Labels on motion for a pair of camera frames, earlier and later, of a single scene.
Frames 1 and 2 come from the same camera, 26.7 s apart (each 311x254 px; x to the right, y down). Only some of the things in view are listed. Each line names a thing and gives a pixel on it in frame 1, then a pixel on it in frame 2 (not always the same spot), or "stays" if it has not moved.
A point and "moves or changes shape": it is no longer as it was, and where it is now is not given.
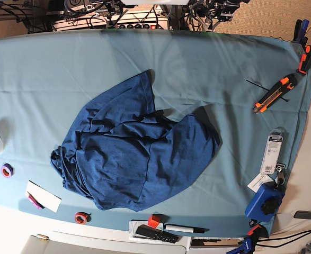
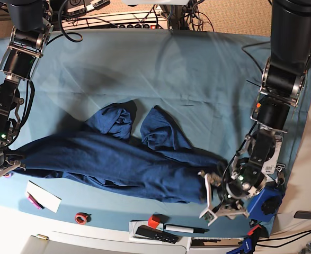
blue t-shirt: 123,154 moves or changes shape
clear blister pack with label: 272,151 stays
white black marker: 185,228 stays
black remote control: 158,234 stays
